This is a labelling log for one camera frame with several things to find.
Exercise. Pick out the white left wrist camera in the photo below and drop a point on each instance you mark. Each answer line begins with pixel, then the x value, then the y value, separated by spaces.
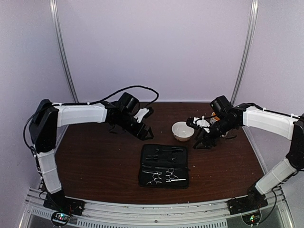
pixel 143 113

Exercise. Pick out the white ceramic bowl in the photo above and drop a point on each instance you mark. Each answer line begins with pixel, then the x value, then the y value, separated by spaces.
pixel 181 132

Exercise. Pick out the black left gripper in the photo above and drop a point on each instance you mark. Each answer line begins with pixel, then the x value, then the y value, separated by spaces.
pixel 143 131

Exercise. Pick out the aluminium frame post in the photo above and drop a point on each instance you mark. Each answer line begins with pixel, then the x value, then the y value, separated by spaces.
pixel 248 43
pixel 62 51

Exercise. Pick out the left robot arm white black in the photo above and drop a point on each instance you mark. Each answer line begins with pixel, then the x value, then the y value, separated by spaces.
pixel 51 116

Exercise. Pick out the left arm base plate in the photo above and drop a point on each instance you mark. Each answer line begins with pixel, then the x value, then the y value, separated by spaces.
pixel 66 205

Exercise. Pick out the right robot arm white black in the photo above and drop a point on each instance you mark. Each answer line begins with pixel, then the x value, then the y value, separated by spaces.
pixel 250 115

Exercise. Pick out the silver straight hair scissors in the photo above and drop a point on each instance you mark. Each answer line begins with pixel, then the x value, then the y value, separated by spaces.
pixel 171 177

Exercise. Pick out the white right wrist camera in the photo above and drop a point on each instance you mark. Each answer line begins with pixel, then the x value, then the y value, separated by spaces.
pixel 198 122

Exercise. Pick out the black hair clip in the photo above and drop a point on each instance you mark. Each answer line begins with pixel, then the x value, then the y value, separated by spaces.
pixel 173 149
pixel 160 158

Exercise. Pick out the right aluminium frame post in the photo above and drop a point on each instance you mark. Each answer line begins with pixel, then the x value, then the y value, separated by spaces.
pixel 248 43

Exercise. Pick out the white mug yellow inside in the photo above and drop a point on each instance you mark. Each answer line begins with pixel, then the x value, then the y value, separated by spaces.
pixel 214 118

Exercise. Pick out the front aluminium rail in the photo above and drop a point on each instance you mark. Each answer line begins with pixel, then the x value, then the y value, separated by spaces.
pixel 210 214

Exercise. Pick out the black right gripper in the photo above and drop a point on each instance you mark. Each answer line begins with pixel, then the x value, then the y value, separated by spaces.
pixel 206 139

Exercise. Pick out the silver thinning scissors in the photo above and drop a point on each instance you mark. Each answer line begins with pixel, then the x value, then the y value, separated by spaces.
pixel 156 177

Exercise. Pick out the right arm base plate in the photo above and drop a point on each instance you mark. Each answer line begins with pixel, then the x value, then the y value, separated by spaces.
pixel 243 204

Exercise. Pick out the left aluminium frame post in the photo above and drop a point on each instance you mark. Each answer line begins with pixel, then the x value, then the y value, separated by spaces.
pixel 62 51

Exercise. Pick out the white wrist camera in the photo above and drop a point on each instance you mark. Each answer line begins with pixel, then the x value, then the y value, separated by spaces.
pixel 198 122
pixel 143 113

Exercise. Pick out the black tool case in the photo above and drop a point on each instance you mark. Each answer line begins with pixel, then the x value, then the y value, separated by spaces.
pixel 180 165

